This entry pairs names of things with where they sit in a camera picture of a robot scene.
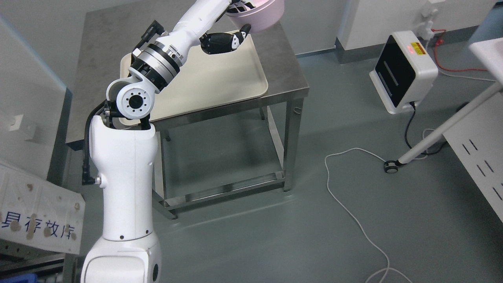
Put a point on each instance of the black white robotic hand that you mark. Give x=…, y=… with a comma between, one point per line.
x=218, y=43

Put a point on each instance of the pink bowl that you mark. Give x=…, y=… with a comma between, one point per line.
x=260, y=14

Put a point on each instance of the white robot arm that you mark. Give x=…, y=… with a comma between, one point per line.
x=129, y=250

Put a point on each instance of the beige plastic tray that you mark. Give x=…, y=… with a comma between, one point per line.
x=211, y=80

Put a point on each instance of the stainless steel table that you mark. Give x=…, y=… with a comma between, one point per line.
x=110, y=33

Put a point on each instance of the white black box device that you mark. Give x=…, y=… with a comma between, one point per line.
x=404, y=72

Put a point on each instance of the white stand leg with caster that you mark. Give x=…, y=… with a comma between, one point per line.
x=392, y=166

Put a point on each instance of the white perforated panel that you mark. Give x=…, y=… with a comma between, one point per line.
x=476, y=136

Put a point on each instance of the blue plastic crate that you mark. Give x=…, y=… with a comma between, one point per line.
x=24, y=278

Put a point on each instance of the white wall switch box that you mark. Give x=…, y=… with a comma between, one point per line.
x=19, y=126

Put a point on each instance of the white wall power socket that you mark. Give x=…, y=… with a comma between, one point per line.
x=429, y=12

